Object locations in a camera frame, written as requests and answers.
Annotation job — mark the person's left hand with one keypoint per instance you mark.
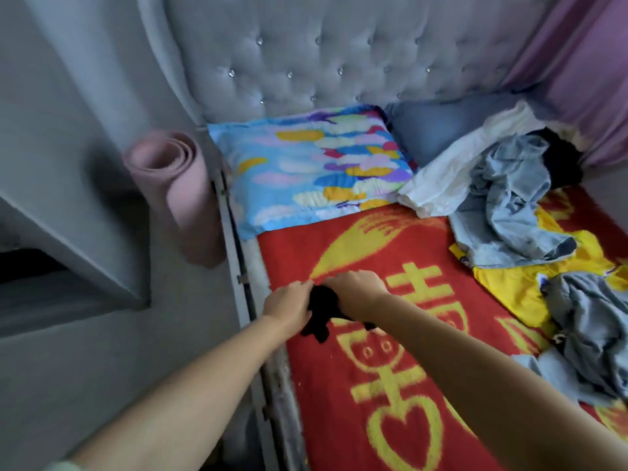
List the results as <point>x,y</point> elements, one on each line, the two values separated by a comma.
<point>289,307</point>

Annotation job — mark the pile of mixed clothes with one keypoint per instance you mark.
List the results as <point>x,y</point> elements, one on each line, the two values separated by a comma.
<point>579,319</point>

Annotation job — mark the grey wardrobe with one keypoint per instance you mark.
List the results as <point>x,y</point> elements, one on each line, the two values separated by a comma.
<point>59,260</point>

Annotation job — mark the person's right forearm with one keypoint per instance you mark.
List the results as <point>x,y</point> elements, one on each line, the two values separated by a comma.
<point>500,387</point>

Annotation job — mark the colourful patterned pillow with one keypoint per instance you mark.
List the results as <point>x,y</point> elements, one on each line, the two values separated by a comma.
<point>304,171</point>

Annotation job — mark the wide pink curtain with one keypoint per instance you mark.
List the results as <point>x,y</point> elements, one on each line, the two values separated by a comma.
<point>579,63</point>

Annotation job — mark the pink rolled mat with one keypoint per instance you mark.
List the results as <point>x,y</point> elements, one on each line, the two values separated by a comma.
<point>182,186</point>

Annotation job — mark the black trousers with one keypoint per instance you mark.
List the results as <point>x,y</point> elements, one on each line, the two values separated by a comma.
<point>319,311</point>

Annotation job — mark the white tufted headboard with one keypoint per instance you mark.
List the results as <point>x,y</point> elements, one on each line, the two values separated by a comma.
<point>343,44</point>

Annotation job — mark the white bed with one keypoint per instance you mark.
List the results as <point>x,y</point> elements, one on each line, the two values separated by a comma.
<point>260,368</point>

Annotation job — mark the person's left forearm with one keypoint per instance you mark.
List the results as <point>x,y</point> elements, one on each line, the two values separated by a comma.
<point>177,407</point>

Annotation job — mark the red bedsheet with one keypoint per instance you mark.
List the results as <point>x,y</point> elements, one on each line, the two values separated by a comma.
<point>343,426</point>

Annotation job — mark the person's right hand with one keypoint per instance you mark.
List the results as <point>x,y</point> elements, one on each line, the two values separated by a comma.
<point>358,292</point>

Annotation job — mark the light grey denim jacket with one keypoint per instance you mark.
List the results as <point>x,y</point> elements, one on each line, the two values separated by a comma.
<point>510,201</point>

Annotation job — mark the grey pillow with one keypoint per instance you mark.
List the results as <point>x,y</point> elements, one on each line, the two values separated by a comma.
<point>432,122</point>

